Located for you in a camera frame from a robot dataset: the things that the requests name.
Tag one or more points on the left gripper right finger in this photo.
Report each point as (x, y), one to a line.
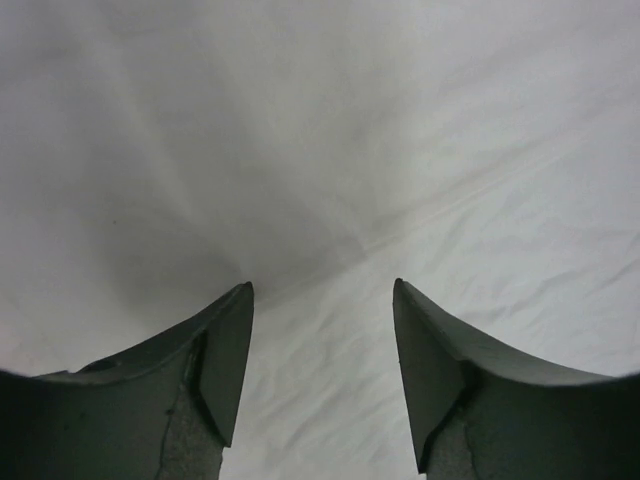
(481, 409)

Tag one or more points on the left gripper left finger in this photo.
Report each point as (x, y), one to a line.
(165, 408)

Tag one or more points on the white t shirt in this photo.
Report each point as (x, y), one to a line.
(154, 154)

